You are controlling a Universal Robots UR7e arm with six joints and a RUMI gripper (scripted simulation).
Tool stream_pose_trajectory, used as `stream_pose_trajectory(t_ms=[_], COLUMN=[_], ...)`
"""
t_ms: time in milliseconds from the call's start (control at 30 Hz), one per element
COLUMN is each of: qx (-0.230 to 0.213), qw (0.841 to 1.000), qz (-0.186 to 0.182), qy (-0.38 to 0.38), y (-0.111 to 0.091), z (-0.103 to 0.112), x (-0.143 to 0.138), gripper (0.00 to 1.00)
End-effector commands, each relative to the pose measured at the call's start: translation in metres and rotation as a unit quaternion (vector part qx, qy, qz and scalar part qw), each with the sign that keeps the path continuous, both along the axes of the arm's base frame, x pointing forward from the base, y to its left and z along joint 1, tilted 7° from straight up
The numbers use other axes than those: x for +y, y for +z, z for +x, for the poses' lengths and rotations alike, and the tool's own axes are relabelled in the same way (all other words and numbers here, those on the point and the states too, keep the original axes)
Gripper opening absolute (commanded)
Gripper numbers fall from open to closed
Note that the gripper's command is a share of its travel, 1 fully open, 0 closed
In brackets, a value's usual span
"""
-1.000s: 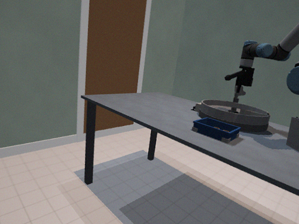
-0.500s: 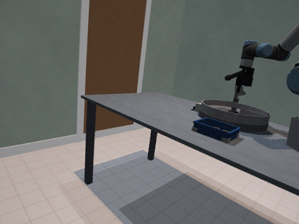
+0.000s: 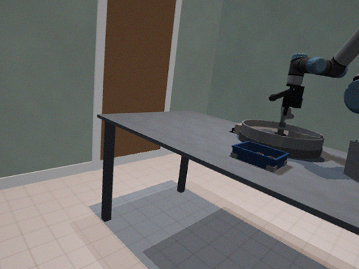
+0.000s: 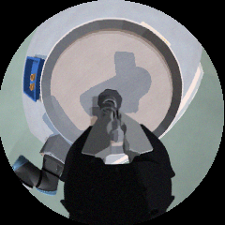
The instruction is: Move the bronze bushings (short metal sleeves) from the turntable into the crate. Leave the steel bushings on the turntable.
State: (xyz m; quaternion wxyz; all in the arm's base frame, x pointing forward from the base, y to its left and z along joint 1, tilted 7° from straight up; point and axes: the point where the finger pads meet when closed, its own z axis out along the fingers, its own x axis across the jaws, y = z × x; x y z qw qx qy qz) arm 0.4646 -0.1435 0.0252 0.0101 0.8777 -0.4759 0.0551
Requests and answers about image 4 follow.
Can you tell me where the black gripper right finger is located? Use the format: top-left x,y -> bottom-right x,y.
116,110 -> 175,178

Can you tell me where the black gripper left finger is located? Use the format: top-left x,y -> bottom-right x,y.
59,110 -> 114,182

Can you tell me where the blue open crate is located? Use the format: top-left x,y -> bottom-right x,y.
23,56 -> 46,102

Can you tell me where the bronze bushing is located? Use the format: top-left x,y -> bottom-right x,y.
30,83 -> 35,90
31,73 -> 36,81

